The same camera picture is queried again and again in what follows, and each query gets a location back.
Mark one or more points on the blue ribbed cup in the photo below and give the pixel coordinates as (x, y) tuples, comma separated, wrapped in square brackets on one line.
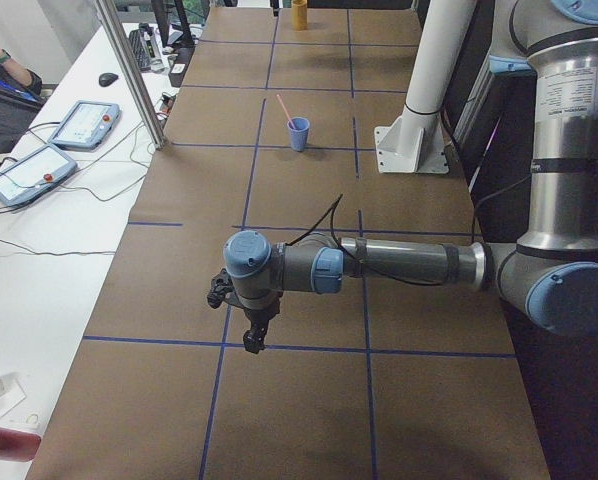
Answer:
[(298, 130)]

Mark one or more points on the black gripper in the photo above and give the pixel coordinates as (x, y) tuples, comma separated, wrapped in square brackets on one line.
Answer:
[(260, 314)]

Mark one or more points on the far teach pendant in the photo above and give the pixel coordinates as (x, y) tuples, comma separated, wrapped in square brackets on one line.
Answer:
[(85, 126)]

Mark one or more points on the seated person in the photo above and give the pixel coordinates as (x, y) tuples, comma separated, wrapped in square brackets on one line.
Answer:
[(20, 100)]

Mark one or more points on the black keyboard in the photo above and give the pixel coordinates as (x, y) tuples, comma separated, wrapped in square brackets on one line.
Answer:
[(141, 45)]

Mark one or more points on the pink chopstick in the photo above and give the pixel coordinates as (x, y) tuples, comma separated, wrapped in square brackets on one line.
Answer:
[(288, 116)]

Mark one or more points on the white pedestal column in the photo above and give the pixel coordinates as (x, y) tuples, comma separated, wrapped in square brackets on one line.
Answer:
[(414, 143)]

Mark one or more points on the wooden bamboo cup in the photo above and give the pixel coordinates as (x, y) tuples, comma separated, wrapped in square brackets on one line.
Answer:
[(299, 15)]

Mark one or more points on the red cylinder bottle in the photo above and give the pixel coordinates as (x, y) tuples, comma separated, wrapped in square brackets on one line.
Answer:
[(17, 445)]

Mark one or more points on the teach pendant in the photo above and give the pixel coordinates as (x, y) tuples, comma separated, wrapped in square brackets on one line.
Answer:
[(35, 175), (85, 126)]

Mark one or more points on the near teach pendant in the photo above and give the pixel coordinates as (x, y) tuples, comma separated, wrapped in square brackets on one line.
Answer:
[(35, 175)]

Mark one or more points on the black computer mouse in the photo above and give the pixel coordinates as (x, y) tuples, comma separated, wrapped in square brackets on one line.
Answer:
[(107, 78)]

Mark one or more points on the aluminium frame post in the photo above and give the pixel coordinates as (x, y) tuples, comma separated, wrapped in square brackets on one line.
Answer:
[(115, 32)]

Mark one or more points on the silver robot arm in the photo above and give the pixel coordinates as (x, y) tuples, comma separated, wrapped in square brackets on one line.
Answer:
[(550, 272)]

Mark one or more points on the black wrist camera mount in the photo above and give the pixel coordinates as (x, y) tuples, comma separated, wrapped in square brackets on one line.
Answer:
[(222, 291)]

